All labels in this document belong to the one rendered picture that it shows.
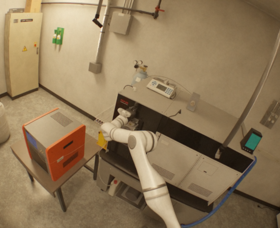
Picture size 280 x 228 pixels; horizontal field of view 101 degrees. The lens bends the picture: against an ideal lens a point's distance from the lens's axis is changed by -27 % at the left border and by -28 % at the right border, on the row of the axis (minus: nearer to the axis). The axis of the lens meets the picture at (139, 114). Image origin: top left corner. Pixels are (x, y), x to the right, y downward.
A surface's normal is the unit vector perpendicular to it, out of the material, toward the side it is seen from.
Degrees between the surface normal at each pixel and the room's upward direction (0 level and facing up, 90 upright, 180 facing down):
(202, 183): 90
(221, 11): 90
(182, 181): 90
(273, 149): 90
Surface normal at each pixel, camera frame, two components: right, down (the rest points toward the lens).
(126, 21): -0.42, 0.38
